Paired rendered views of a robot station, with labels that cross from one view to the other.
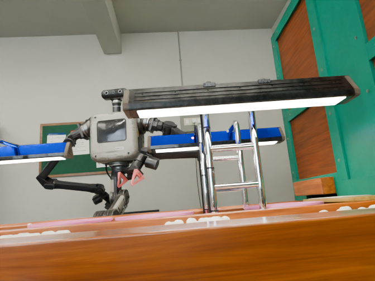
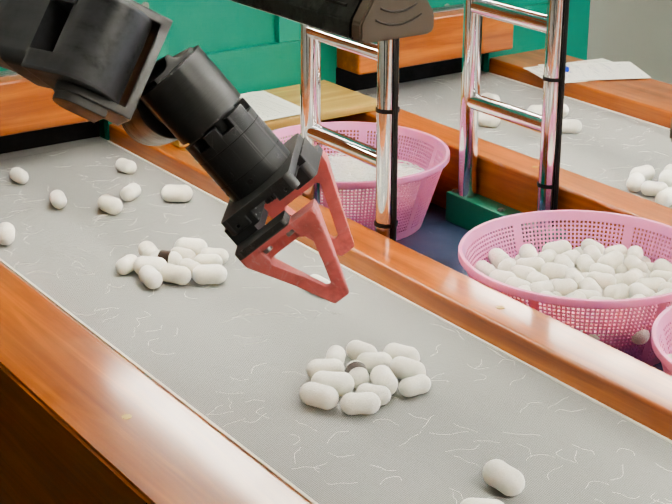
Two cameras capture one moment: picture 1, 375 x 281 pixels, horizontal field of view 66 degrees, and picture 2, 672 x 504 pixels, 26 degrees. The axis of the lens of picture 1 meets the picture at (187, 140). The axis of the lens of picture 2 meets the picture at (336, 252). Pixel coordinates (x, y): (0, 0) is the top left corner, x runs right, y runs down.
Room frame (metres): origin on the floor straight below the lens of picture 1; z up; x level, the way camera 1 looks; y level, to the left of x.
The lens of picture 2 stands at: (2.00, 1.20, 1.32)
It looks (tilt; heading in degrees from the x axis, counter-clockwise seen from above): 21 degrees down; 238
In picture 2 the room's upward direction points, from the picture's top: straight up
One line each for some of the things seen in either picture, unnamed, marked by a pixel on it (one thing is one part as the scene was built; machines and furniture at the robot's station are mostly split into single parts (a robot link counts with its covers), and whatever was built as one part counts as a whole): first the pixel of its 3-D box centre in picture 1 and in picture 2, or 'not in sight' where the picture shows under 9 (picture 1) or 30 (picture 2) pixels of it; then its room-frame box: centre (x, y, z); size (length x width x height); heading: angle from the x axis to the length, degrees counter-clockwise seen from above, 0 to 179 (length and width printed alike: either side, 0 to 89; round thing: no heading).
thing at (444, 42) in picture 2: not in sight; (427, 35); (0.71, -0.59, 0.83); 0.30 x 0.06 x 0.07; 2
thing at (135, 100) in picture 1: (239, 95); not in sight; (0.75, -0.15, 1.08); 0.62 x 0.08 x 0.07; 92
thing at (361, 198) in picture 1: (343, 198); (256, 111); (1.05, -0.53, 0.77); 0.33 x 0.15 x 0.01; 2
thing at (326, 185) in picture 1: (312, 187); (9, 101); (1.39, -0.57, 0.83); 0.30 x 0.06 x 0.07; 2
